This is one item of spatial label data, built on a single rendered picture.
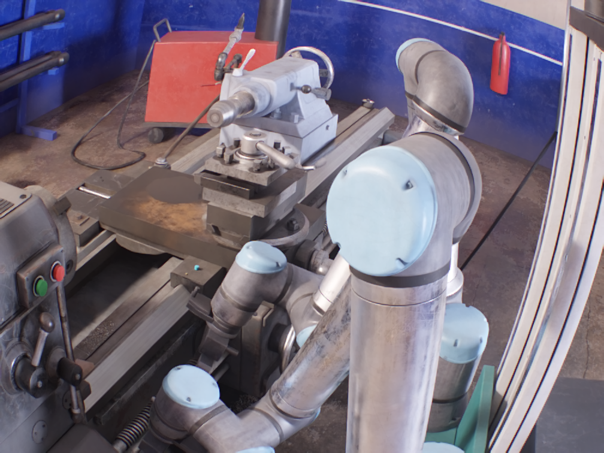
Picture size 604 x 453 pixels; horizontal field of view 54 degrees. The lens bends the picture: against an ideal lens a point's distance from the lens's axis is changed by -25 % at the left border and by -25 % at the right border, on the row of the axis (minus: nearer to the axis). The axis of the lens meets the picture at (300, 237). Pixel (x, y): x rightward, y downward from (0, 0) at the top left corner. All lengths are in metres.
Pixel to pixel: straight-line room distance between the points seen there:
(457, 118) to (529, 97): 4.38
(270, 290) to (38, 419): 0.66
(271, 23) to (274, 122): 2.24
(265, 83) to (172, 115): 2.52
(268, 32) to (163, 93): 0.81
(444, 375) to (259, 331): 0.53
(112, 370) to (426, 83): 0.89
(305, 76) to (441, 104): 1.34
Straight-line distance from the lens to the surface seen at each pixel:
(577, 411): 1.65
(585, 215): 1.01
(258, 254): 1.51
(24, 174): 4.69
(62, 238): 1.44
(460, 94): 1.31
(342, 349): 1.06
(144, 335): 1.66
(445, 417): 1.64
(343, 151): 2.69
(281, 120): 2.51
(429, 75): 1.32
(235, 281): 1.53
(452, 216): 0.78
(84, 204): 2.16
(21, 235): 1.11
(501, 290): 3.74
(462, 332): 1.54
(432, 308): 0.80
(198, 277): 1.81
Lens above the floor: 1.83
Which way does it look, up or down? 28 degrees down
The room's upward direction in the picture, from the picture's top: 7 degrees clockwise
